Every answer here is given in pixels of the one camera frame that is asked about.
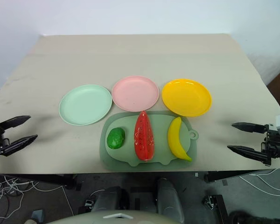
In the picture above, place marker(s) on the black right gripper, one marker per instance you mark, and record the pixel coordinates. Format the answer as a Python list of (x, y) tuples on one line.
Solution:
[(274, 145)]

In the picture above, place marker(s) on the mint green round plate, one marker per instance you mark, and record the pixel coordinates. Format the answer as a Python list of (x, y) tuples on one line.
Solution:
[(84, 105)]

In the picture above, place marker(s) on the yellow round plate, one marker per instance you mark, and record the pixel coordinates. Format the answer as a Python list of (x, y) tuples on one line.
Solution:
[(186, 96)]

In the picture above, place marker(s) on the pink round plate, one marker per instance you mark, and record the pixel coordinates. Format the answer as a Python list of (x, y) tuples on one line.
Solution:
[(135, 96)]

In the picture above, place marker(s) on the black stand foot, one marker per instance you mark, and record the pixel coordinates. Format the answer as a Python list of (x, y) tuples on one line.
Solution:
[(218, 205)]

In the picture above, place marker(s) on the yellow toy banana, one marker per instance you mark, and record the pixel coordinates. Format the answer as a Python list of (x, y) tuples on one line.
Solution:
[(175, 140)]

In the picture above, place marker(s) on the dark rounded shape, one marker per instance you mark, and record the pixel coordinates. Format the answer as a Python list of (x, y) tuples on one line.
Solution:
[(259, 218)]

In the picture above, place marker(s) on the green toy avocado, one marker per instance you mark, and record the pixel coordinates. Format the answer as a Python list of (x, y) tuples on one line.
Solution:
[(116, 138)]

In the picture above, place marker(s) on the grey robot right leg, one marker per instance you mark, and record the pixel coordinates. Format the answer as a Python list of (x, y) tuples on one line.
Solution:
[(169, 200)]

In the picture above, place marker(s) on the grey robot leg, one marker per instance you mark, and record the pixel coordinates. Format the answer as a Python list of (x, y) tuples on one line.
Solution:
[(108, 198), (169, 200)]

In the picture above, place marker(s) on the red toy watermelon slice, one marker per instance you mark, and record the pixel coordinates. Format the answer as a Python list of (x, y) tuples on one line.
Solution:
[(144, 140)]

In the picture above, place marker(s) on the grey robot left leg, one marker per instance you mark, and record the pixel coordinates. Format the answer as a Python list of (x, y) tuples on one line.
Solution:
[(108, 198)]

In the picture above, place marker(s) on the grey-green silicone mat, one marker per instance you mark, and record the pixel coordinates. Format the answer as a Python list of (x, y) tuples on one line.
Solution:
[(128, 152)]

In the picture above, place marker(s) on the grey robot torso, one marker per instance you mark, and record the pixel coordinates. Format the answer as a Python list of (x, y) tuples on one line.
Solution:
[(95, 218)]

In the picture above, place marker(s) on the black table frame bar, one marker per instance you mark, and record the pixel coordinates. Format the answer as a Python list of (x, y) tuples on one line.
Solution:
[(233, 175), (49, 179)]

